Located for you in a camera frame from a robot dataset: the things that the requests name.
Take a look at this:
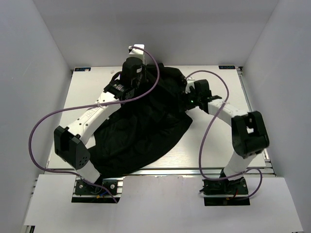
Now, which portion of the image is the right blue table sticker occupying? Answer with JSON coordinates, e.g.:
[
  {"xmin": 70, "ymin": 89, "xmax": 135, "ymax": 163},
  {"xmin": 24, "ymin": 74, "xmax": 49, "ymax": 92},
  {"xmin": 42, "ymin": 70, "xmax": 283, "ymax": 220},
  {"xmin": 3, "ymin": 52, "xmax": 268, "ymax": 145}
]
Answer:
[{"xmin": 218, "ymin": 65, "xmax": 236, "ymax": 69}]

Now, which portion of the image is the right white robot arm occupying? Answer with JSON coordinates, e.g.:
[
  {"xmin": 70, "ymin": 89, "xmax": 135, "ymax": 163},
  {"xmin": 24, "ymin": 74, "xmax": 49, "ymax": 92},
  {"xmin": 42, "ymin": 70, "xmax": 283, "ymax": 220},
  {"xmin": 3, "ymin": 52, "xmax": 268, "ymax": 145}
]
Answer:
[{"xmin": 186, "ymin": 79, "xmax": 270, "ymax": 194}]

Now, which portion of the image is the purple cable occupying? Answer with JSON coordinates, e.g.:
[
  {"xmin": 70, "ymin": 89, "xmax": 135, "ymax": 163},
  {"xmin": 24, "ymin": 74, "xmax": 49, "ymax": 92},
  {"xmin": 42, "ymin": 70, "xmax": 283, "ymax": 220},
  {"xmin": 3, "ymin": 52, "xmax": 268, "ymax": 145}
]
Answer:
[
  {"xmin": 28, "ymin": 45, "xmax": 161, "ymax": 203},
  {"xmin": 186, "ymin": 70, "xmax": 263, "ymax": 201}
]

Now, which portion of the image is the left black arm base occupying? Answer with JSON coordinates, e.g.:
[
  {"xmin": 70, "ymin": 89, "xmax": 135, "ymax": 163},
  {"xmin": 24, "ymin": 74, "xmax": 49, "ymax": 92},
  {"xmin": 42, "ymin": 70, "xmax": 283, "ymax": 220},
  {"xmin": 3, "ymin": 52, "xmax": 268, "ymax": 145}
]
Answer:
[{"xmin": 71, "ymin": 177, "xmax": 124, "ymax": 204}]

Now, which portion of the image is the aluminium table frame rail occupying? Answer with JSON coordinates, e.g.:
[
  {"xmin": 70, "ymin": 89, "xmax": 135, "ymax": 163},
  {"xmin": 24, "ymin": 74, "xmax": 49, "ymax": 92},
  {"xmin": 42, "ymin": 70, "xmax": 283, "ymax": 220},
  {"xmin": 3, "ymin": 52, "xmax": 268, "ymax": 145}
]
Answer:
[{"xmin": 60, "ymin": 164, "xmax": 275, "ymax": 177}]

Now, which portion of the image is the blue table sticker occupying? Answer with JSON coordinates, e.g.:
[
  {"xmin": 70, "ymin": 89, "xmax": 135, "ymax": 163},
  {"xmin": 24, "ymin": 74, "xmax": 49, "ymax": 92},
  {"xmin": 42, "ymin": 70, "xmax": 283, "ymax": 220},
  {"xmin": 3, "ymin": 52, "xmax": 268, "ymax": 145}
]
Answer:
[
  {"xmin": 218, "ymin": 65, "xmax": 236, "ymax": 69},
  {"xmin": 74, "ymin": 67, "xmax": 91, "ymax": 72}
]

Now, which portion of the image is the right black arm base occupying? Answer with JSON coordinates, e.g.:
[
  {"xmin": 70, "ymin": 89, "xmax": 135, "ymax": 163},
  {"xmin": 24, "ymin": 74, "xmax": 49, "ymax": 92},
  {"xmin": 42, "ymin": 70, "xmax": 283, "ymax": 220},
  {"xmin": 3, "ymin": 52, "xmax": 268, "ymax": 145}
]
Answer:
[{"xmin": 199, "ymin": 178, "xmax": 250, "ymax": 206}]

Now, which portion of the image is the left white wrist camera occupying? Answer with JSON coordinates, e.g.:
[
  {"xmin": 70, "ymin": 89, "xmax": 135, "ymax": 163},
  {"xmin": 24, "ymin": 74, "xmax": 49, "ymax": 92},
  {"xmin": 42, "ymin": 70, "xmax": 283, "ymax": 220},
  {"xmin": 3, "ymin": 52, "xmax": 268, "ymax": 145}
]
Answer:
[{"xmin": 128, "ymin": 44, "xmax": 145, "ymax": 61}]

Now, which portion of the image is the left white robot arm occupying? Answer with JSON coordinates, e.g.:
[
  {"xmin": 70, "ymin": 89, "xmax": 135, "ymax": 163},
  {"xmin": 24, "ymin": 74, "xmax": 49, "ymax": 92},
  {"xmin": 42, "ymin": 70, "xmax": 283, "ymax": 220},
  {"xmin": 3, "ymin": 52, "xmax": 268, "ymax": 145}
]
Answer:
[{"xmin": 54, "ymin": 55, "xmax": 146, "ymax": 194}]

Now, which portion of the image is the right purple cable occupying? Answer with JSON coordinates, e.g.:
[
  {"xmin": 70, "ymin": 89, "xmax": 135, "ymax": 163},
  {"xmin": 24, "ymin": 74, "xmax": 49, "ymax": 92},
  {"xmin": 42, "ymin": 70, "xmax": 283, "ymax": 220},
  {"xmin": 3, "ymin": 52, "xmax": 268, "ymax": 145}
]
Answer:
[{"xmin": 186, "ymin": 70, "xmax": 263, "ymax": 201}]

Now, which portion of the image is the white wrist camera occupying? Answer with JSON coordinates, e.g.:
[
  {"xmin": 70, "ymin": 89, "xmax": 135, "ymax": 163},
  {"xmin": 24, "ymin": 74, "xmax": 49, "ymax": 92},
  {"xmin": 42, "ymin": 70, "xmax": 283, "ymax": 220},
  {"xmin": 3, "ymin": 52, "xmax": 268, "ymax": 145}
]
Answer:
[
  {"xmin": 128, "ymin": 44, "xmax": 145, "ymax": 61},
  {"xmin": 185, "ymin": 80, "xmax": 195, "ymax": 94}
]

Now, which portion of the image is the black jacket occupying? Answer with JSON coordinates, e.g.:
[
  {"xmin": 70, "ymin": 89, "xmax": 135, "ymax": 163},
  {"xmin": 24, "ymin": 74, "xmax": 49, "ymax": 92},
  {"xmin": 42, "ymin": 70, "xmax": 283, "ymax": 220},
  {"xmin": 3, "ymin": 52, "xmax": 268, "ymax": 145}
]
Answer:
[{"xmin": 89, "ymin": 64, "xmax": 192, "ymax": 179}]

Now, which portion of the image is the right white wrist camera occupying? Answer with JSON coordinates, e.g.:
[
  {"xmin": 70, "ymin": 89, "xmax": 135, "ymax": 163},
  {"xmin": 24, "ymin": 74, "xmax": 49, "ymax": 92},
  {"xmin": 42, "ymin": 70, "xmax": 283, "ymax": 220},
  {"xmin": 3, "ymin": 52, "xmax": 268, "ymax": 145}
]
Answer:
[{"xmin": 185, "ymin": 80, "xmax": 195, "ymax": 94}]

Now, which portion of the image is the left blue table sticker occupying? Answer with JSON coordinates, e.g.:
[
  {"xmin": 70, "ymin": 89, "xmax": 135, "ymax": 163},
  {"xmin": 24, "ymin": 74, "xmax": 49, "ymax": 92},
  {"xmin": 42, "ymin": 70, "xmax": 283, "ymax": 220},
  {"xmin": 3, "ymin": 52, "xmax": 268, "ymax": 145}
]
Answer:
[{"xmin": 74, "ymin": 67, "xmax": 91, "ymax": 72}]

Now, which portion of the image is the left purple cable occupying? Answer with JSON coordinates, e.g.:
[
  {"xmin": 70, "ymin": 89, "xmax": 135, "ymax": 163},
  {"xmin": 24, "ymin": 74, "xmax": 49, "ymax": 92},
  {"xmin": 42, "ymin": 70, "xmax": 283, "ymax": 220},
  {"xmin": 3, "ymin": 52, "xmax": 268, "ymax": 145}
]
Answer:
[{"xmin": 28, "ymin": 45, "xmax": 161, "ymax": 203}]

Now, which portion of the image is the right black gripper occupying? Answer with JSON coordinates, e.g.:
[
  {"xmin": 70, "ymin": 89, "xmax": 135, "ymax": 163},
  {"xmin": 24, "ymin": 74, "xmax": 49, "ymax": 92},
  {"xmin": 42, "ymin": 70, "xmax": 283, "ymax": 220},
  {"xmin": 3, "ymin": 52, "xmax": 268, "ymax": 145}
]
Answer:
[{"xmin": 174, "ymin": 87, "xmax": 201, "ymax": 112}]

